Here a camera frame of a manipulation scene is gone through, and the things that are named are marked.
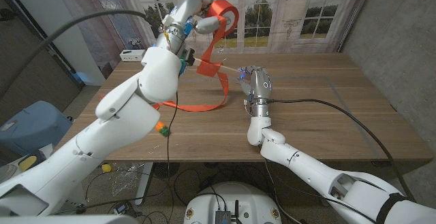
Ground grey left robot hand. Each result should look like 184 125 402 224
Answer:
155 0 228 57

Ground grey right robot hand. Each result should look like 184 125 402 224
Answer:
238 65 273 104

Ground wooden clip hanger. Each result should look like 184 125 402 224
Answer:
192 56 246 74

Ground orange ribbon with spool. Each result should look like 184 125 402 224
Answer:
151 0 240 112

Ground toy carrot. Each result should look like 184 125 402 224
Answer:
155 121 171 138

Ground white power box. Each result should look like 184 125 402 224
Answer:
119 49 147 63

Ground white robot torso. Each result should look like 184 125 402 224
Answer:
183 181 283 224

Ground grey box on torso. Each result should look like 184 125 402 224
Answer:
214 209 232 224

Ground white table leg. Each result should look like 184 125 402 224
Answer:
134 162 154 207

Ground clear plastic wrap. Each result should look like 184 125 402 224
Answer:
111 164 141 197

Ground blue plastic bin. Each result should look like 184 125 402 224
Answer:
0 100 74 157

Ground black device on floor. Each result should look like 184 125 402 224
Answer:
114 199 132 217

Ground black yellow foot pedal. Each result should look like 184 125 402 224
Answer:
17 154 38 173

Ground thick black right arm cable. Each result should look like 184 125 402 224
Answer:
268 97 415 203

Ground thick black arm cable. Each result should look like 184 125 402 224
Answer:
0 9 148 85
268 97 415 203

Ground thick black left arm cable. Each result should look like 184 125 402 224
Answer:
0 9 148 85

